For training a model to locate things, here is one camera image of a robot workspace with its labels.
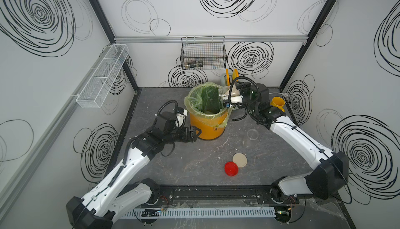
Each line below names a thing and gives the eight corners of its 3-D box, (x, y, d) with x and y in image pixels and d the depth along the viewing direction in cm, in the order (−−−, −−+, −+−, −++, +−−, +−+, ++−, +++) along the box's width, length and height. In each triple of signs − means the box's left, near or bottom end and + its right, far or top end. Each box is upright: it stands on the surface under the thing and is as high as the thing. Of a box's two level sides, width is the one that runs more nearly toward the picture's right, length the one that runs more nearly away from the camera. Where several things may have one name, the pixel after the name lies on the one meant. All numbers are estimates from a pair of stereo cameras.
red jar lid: (225, 176, 82) (225, 175, 80) (224, 162, 86) (224, 161, 84) (238, 176, 82) (239, 175, 80) (236, 162, 86) (237, 161, 84)
